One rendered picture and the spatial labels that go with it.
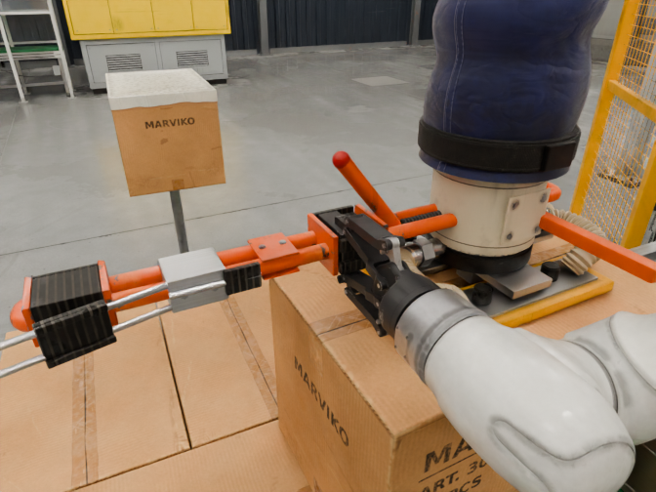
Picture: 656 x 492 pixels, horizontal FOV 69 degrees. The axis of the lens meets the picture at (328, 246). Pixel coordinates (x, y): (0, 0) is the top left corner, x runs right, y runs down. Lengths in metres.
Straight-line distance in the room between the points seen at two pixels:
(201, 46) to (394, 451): 7.68
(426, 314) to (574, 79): 0.37
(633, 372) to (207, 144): 1.84
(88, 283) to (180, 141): 1.54
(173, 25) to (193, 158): 5.87
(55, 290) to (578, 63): 0.66
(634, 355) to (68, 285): 0.56
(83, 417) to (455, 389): 0.97
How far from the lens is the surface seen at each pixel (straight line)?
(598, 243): 0.73
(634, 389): 0.51
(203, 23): 7.99
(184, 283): 0.58
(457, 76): 0.68
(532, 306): 0.78
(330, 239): 0.62
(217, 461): 1.09
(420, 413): 0.61
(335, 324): 0.73
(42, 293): 0.60
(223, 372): 1.26
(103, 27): 7.80
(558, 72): 0.68
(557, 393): 0.40
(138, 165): 2.10
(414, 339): 0.47
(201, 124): 2.09
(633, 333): 0.52
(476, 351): 0.43
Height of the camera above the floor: 1.39
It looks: 29 degrees down
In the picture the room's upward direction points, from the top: straight up
